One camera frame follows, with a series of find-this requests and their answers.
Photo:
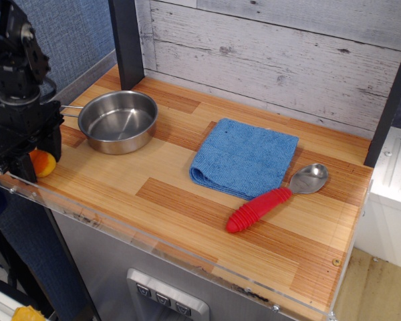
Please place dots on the folded blue cloth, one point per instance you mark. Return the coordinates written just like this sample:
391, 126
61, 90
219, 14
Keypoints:
243, 160

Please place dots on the stainless steel cabinet front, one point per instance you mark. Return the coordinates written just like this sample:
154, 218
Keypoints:
126, 282

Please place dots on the dark left vertical post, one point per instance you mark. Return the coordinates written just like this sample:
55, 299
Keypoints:
127, 42

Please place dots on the silver button control panel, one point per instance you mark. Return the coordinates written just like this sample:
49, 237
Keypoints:
156, 300

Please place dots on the dark right vertical post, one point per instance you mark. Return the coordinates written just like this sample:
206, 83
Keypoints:
385, 122

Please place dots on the stainless steel saucepan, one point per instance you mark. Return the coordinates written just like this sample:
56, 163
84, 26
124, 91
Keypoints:
118, 122

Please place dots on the yellow object bottom left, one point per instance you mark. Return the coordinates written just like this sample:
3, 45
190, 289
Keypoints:
27, 313

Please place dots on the red handled metal spoon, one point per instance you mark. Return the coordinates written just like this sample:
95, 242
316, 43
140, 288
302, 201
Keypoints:
307, 180

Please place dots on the clear acrylic edge guard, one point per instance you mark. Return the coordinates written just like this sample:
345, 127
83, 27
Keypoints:
294, 258

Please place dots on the dark vertical post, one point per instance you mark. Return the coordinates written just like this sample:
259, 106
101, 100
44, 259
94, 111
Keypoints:
127, 42
385, 122

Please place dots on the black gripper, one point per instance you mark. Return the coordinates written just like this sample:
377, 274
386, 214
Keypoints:
26, 124

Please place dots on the orange plush fish toy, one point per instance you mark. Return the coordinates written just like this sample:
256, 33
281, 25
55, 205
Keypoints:
43, 162

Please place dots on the white ridged side counter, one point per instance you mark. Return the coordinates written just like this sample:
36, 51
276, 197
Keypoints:
379, 230

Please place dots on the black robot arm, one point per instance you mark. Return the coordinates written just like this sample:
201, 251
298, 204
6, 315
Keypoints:
23, 66

